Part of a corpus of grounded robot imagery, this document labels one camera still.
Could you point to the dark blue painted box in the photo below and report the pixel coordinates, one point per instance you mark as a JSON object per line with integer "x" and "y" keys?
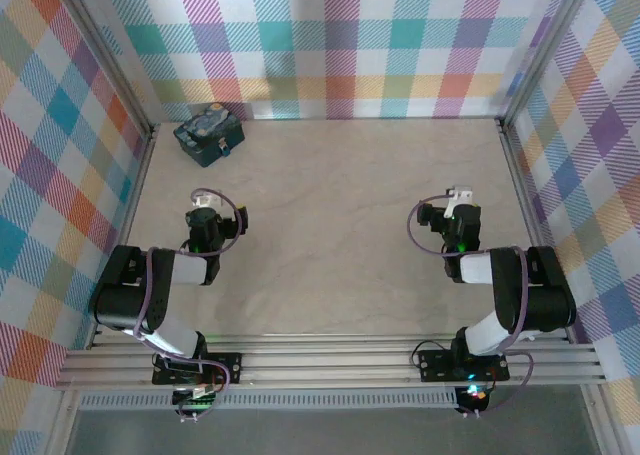
{"x": 205, "y": 125}

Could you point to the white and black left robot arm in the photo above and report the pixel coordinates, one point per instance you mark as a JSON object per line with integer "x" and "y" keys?
{"x": 125, "y": 300}

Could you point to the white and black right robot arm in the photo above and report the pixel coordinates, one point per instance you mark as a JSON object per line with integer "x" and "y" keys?
{"x": 540, "y": 300}

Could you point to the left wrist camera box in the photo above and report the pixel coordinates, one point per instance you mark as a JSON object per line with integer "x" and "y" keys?
{"x": 207, "y": 200}

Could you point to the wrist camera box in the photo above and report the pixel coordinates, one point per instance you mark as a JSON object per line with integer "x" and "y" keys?
{"x": 207, "y": 200}
{"x": 460, "y": 195}

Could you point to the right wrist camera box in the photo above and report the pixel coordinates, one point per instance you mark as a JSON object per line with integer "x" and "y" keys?
{"x": 460, "y": 195}

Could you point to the aluminium side rail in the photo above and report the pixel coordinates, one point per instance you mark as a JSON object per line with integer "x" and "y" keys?
{"x": 140, "y": 185}
{"x": 525, "y": 200}

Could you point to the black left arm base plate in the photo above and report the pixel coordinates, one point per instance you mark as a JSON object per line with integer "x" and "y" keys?
{"x": 225, "y": 367}

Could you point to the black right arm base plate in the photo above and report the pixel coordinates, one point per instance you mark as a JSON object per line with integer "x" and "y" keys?
{"x": 435, "y": 367}

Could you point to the aluminium mounting rail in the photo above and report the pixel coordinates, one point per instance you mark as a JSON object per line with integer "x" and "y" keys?
{"x": 325, "y": 362}

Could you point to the aluminium corner post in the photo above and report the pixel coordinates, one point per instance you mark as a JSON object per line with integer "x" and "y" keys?
{"x": 107, "y": 60}
{"x": 542, "y": 50}

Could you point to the aluminium frame leg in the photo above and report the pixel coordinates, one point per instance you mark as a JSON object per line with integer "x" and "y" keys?
{"x": 62, "y": 425}
{"x": 605, "y": 425}

